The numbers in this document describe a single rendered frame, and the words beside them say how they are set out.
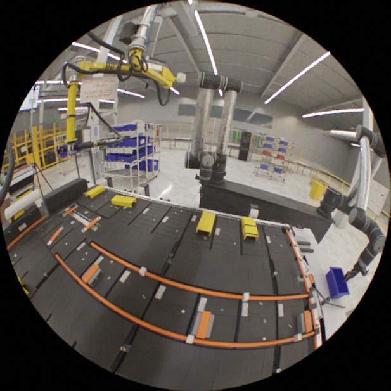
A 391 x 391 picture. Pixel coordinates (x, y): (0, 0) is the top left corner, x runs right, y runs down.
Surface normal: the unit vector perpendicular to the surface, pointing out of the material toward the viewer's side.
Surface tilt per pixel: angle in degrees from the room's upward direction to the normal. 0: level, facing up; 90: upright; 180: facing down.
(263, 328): 0
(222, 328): 0
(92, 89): 90
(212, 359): 0
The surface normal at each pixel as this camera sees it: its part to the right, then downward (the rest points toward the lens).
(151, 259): 0.09, -0.88
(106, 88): 0.74, 0.37
